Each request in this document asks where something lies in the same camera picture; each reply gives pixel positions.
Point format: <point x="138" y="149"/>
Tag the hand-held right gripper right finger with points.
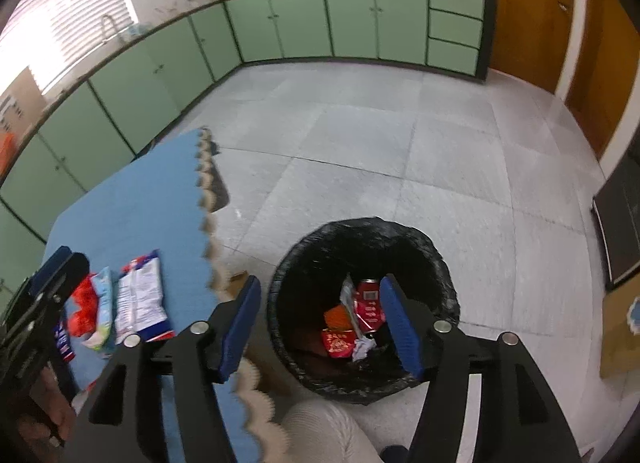
<point x="400" y="333"/>

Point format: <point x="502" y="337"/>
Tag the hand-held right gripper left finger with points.
<point x="240" y="333"/>

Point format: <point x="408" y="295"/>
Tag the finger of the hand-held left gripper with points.
<point x="50" y="268"/>
<point x="75" y="270"/>

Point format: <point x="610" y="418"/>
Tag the red crinkled wrapper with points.
<point x="82" y="303"/>

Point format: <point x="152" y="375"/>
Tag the clear bottle with red label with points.
<point x="367" y="308"/>

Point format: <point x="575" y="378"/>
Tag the pale snack packet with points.
<point x="102" y="303"/>

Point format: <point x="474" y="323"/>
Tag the white tissue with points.
<point x="361" y="352"/>

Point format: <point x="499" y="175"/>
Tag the green white wrapper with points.
<point x="348" y="303"/>

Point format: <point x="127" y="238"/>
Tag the red gold-printed packet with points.
<point x="339" y="344"/>

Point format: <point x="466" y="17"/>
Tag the orange foam fruit net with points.
<point x="336" y="317"/>

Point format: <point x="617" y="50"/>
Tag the blue white snack packet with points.
<point x="142" y="293"/>

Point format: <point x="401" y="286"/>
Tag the black lined trash bin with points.
<point x="300" y="263"/>

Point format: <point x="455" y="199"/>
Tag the person's left hand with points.
<point x="47" y="408"/>

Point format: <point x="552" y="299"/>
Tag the blue red packet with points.
<point x="65" y="343"/>

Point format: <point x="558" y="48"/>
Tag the person's dark shoe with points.
<point x="395" y="454"/>

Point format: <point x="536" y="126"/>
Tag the person's trouser leg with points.
<point x="325" y="438"/>

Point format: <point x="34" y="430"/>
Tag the brown cardboard sheet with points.
<point x="617" y="343"/>

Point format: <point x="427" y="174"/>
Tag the blue white object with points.
<point x="633" y="315"/>

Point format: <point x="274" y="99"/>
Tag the chrome kitchen faucet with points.
<point x="107" y="25"/>

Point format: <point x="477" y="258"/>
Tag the black framed panel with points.
<point x="622" y="223"/>

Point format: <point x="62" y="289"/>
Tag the white window blind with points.
<point x="75" y="8"/>

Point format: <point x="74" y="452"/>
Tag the green base cabinets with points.
<point x="300" y="18"/>

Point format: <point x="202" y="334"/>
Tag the wooden door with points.
<point x="525" y="3"/>
<point x="615" y="68"/>

